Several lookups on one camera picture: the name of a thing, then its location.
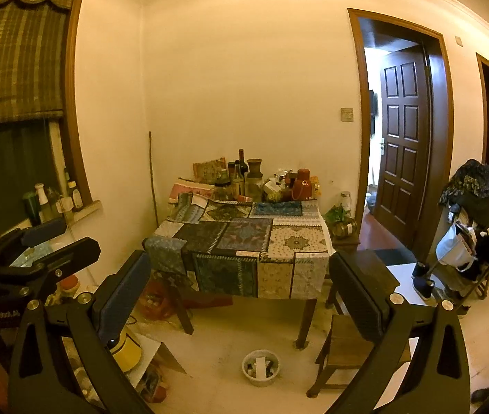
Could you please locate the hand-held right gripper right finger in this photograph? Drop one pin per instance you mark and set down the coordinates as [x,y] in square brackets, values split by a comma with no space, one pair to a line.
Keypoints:
[356,293]

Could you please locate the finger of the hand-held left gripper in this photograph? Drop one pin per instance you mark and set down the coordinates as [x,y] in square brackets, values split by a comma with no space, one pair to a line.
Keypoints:
[44,233]
[63,258]

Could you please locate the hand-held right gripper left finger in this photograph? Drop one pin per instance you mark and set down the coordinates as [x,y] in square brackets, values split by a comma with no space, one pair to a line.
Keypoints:
[124,293]

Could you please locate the white plastic basin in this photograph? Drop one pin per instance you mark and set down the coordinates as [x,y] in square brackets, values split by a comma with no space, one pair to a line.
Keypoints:
[261,382]

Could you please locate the green bottle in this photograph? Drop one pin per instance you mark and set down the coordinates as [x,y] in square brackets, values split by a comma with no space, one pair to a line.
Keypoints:
[31,209]

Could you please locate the orange-lid jar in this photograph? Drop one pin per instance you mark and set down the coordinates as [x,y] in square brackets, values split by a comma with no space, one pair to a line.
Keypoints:
[71,287]

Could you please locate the white bottle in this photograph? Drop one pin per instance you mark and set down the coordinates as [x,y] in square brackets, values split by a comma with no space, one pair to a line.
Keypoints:
[42,202]

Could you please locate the red plastic bag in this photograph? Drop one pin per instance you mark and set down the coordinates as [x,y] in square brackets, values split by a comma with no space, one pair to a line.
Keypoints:
[154,299]

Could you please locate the small labelled bottle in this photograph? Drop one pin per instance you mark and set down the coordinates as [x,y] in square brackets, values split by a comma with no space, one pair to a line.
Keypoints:
[75,200]

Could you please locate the dark doormat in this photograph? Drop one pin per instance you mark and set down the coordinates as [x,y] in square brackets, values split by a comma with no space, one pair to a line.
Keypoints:
[395,256]

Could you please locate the yellow round container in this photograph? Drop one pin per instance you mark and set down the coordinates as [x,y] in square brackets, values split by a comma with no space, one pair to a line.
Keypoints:
[129,353]

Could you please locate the dark shoe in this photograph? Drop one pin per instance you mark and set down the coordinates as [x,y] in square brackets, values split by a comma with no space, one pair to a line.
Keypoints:
[427,289]
[420,271]

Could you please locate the white board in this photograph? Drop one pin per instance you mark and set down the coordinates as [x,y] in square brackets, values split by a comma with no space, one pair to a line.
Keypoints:
[158,353]

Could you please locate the green leafy plant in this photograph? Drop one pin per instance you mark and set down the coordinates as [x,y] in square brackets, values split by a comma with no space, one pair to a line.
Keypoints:
[335,215]

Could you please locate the glass jar with metal lid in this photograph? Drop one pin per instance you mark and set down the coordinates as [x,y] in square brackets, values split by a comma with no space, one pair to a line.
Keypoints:
[346,202]

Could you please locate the white plastic bag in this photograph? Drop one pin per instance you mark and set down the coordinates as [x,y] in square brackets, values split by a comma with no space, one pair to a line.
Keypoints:
[449,246]

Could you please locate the orange snack packet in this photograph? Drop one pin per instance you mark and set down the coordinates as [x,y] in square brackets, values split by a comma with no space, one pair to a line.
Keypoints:
[316,187]

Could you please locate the red thermos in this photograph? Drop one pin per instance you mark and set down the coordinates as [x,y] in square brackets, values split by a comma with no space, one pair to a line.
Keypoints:
[302,187]

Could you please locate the patchwork tablecloth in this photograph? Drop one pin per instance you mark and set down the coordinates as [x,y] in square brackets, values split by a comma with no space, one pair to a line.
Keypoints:
[244,246]

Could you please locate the pink cloth-covered box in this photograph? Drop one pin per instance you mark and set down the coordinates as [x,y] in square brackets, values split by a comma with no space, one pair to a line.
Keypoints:
[190,189]

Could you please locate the thin wooden stick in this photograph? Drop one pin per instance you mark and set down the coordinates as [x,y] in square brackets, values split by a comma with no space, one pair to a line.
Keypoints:
[152,172]

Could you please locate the wooden chair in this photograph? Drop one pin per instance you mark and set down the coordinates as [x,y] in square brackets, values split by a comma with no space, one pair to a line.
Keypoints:
[483,287]

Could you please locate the white cardboard box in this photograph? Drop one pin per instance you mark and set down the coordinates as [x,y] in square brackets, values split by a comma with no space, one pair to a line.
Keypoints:
[272,186]

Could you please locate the glass jar with dark lid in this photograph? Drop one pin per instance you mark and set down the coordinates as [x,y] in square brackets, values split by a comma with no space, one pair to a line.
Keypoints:
[223,190]

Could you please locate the patterned gift box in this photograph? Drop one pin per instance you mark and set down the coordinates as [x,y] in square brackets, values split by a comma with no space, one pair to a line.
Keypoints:
[208,170]

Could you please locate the brown panelled door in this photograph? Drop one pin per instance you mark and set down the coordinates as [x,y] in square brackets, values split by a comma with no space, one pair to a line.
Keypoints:
[404,146]

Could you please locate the dark slipper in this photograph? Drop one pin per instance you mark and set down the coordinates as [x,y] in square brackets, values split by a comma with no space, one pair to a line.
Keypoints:
[481,394]

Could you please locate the brown ceramic vase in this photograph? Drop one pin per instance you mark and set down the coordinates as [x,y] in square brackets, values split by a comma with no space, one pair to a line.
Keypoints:
[254,167]

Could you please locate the dark wine bottle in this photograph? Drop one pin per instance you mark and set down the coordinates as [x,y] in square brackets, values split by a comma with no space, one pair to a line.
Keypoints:
[241,159]

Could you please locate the plaid roman blind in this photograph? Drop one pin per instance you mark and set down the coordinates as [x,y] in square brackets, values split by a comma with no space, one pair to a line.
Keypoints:
[16,51]

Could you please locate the wooden window frame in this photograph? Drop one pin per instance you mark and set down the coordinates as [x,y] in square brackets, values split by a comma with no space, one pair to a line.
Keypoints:
[73,138]

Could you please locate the wide brown door frame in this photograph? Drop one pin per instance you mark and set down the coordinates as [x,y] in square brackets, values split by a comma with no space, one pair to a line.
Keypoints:
[440,146]

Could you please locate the wall light switch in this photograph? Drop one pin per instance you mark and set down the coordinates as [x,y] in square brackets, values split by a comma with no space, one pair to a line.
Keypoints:
[346,114]

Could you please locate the small wall plate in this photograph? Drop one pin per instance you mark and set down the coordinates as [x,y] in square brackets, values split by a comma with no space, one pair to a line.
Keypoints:
[458,40]

